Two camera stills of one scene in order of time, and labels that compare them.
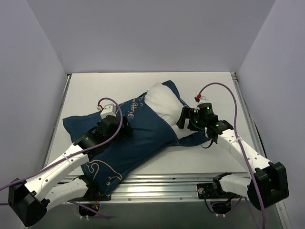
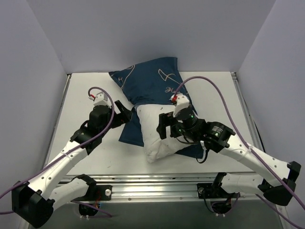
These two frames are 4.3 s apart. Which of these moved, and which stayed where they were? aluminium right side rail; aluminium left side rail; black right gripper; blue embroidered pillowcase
Moved: black right gripper; blue embroidered pillowcase
Stayed: aluminium left side rail; aluminium right side rail
